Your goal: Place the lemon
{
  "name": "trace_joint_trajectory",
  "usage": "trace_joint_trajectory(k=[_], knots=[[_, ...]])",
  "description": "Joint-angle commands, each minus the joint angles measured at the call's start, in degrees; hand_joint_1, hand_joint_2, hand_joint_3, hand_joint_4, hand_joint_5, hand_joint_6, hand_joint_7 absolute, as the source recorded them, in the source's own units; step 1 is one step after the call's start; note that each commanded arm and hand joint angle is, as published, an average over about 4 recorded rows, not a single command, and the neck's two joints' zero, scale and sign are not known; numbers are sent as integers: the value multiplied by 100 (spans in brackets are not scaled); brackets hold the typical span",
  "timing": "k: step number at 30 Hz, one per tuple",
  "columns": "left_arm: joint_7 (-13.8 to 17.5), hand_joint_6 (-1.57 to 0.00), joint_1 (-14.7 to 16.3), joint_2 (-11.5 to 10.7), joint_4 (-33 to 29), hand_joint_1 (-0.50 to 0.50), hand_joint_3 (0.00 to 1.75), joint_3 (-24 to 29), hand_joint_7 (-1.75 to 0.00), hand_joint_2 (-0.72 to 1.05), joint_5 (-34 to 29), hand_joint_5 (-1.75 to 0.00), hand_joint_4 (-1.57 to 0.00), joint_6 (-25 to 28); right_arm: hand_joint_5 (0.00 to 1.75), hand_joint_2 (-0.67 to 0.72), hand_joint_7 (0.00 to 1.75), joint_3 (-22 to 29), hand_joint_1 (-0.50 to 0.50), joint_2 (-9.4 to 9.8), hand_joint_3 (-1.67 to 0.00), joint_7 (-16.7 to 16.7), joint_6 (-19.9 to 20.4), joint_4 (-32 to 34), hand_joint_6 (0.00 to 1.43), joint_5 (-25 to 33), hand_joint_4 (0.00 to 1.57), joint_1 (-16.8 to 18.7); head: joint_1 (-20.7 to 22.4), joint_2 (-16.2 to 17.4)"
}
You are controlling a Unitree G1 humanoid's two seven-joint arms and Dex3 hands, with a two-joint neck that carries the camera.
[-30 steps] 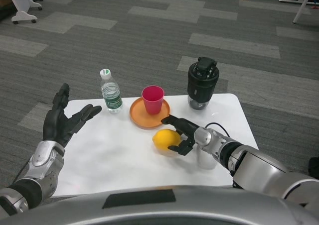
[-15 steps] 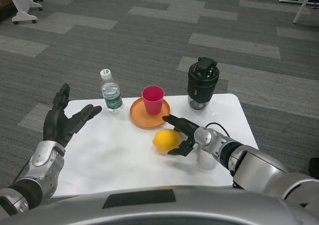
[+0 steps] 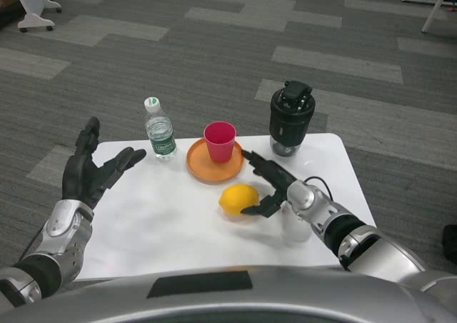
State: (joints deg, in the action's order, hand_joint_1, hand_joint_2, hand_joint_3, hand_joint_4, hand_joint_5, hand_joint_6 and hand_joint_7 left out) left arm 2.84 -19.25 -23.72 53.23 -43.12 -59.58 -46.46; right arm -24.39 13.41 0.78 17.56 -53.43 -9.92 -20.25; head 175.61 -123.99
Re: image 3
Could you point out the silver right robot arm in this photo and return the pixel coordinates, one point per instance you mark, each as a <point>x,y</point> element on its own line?
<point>357,230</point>

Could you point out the pink plastic cup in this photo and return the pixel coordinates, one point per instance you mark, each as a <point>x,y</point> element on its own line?
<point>220,141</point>

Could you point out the silver robot chest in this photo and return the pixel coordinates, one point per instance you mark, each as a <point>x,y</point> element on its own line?
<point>250,294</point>

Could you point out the yellow lemon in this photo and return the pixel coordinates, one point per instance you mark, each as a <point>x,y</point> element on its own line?
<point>238,200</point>

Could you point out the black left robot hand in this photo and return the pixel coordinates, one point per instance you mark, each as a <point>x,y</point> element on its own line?
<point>80,180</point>

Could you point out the white rolling partition board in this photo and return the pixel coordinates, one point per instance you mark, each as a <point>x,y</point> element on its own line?
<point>35,5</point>

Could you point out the orange round plate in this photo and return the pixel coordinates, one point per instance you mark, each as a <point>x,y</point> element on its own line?
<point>203,169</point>

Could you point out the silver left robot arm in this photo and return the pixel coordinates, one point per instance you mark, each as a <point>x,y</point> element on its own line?
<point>46,244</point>

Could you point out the clear water bottle green label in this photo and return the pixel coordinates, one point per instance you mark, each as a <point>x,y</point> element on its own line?
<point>160,137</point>

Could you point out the white computer mouse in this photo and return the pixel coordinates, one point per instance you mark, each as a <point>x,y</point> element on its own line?
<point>294,226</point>

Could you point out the white desk leg frame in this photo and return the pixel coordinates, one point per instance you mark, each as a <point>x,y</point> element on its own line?
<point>433,5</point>

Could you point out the black bag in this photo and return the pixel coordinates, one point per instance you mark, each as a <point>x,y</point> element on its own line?
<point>450,242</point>

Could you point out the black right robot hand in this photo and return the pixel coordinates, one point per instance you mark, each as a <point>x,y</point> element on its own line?
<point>269,178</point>

